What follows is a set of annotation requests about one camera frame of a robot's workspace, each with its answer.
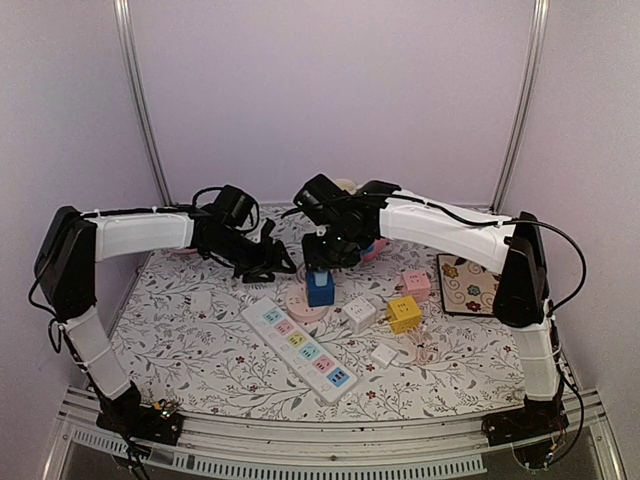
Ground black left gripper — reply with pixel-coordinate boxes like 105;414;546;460
208;228;298;284

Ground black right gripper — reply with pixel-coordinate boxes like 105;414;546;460
302;224;364;271

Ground dark blue cube socket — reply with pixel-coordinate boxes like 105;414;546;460
305;271;335;308

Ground white tiger cube socket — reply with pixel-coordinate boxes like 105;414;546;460
342;297;377;334

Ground pink cube socket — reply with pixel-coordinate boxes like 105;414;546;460
400;270;431;303

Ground yellow cube socket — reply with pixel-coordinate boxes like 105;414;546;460
385;296;422;335

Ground white multicolour power strip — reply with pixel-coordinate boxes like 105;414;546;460
241;297;359;404

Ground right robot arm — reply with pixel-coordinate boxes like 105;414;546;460
293;174;563;436

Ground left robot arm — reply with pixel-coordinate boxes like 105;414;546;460
31;205;296;434

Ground pale blue cube plug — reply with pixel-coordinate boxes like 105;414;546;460
313;271;329;288

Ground pink wedge power socket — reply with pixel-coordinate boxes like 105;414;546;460
361;238;388;262

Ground round pink socket base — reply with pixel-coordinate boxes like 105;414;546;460
285;284;329;323

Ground white ceramic mug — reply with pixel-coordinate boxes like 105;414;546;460
334;179;360;195

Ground white flat charger adapter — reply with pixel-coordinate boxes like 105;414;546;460
370;343;398;369

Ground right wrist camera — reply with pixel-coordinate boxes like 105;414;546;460
293;174;344;225

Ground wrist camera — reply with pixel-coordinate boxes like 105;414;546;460
293;174;344;225
211;185;256;229

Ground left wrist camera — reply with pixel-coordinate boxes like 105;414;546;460
211;185;256;229

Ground pink bundled charger cable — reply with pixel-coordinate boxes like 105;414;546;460
404;327;444;369

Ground aluminium corner post left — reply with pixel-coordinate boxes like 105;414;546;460
113;0;173;205

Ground aluminium corner post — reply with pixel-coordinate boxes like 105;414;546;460
113;0;173;205
490;0;550;213

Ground aluminium front rail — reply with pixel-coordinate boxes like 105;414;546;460
43;388;634;479

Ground aluminium corner post right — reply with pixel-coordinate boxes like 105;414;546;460
490;0;550;213

